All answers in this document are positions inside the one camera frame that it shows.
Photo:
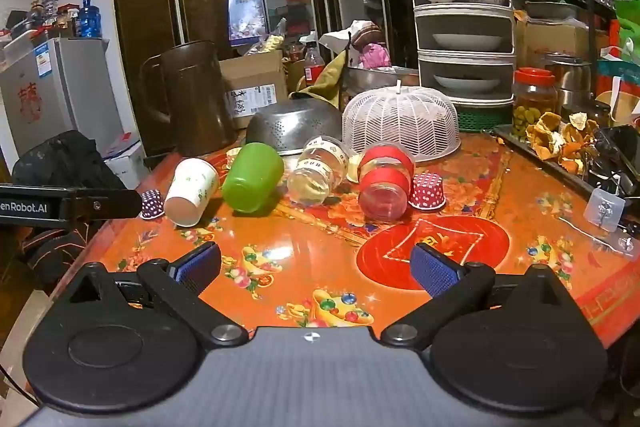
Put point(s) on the purple polka dot cupcake liner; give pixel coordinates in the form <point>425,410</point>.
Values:
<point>152,204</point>

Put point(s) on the white mesh food cover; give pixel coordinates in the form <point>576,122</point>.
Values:
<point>400,122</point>

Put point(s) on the white carton box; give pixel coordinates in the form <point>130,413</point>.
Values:
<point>125,159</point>

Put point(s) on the grey refrigerator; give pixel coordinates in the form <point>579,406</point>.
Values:
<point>55,97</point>

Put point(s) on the clear plastic cup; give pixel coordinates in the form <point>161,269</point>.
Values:
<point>317,172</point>

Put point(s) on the clear adhesive hook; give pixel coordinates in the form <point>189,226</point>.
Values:
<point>605,207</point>
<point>629,246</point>

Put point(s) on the red label soda bottle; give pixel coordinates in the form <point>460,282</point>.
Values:
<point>312,64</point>

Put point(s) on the metal colander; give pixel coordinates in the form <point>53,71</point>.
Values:
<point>295,124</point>

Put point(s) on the red lidded pickle jar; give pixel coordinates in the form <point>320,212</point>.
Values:
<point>534,104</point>

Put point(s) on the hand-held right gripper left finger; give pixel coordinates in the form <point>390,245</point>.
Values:
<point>197,266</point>

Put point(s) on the green plastic basket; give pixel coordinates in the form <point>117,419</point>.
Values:
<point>482,119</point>

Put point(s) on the dried orange peels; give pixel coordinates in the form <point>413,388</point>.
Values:
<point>562,139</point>

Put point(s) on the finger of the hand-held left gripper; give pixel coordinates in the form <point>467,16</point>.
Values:
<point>102,205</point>

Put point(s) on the hanging clear plastic bag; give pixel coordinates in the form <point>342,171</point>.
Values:
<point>246,7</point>

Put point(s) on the olive green cloth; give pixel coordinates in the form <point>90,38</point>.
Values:
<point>325,79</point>

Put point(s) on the plain cardboard box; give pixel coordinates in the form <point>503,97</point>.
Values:
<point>555,39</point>

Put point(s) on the white paper cup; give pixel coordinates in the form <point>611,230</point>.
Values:
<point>190,189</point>

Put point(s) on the blue water bottle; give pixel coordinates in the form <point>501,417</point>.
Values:
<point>90,19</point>

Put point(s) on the red banded glass cup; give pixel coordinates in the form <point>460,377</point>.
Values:
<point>385,184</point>

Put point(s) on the white plate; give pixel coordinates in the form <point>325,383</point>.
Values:
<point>467,83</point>
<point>467,41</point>

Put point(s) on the brown plastic pitcher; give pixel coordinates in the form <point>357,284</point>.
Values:
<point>195,97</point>

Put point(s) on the green shopping bag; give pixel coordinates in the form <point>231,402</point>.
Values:
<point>629,24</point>

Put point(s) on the cardboard box with label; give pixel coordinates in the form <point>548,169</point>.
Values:
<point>255,82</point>

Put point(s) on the green plastic cup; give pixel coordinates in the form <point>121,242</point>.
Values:
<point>252,179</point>

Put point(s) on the grey tiered dish rack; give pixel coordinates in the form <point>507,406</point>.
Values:
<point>460,62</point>

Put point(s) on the dark metal tray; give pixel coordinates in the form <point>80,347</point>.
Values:
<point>520,147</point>

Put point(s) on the black cloth bag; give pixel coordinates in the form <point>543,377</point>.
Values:
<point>65,159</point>

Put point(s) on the red polka dot cupcake liner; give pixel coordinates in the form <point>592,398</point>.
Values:
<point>427,192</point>

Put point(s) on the metal basin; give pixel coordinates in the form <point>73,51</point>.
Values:
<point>372,79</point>

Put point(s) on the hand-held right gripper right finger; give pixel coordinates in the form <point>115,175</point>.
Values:
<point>432,271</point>

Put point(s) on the pink cloth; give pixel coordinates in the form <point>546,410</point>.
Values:
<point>374,56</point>

